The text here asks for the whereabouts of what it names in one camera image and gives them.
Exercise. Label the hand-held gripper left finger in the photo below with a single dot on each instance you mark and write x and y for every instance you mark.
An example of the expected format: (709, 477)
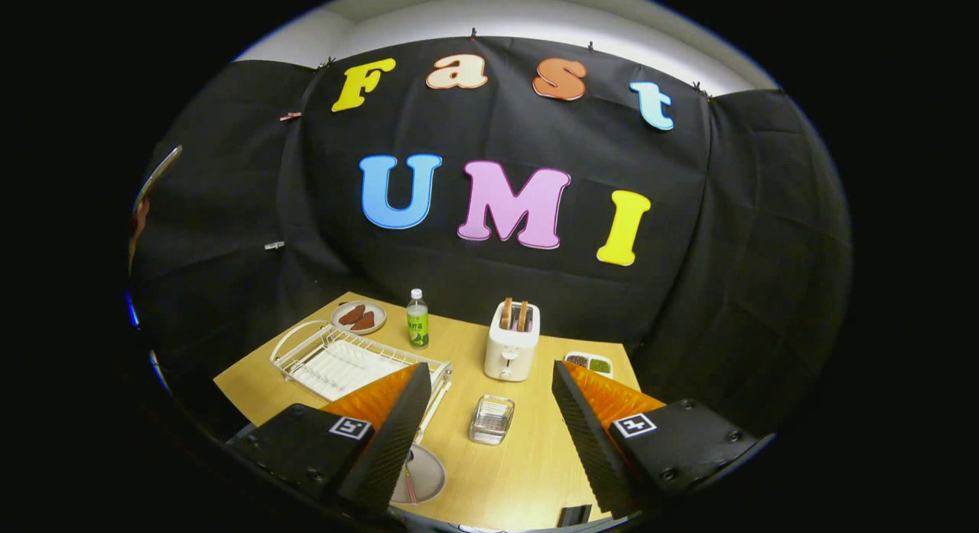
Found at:
(390, 441)

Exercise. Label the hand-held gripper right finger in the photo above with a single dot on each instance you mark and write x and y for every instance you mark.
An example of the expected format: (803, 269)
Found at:
(585, 441)

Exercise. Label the white round plate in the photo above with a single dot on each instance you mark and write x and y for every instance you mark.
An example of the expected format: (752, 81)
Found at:
(430, 476)

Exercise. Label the white divided bean dish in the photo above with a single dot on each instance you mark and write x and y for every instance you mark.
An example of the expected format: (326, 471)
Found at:
(589, 363)

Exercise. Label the small beige plate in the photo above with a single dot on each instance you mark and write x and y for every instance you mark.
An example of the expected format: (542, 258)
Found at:
(378, 310)

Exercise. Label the small black object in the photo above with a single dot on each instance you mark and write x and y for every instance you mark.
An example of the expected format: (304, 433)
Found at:
(574, 515)

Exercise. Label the white toaster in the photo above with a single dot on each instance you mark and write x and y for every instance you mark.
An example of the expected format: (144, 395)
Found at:
(511, 357)

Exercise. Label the green label drink bottle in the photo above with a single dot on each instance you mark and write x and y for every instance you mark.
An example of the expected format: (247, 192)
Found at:
(417, 326)

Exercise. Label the brown sausage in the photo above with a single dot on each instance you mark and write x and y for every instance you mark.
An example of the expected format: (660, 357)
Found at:
(363, 321)
(352, 314)

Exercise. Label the toasted bread slice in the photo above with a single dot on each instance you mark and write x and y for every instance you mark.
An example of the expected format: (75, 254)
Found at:
(506, 313)
(522, 316)

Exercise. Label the black backdrop cloth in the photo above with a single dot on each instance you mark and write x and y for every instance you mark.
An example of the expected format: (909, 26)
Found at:
(489, 281)

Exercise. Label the shiny metal fixture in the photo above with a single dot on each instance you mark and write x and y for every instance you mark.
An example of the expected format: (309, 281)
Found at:
(157, 173)

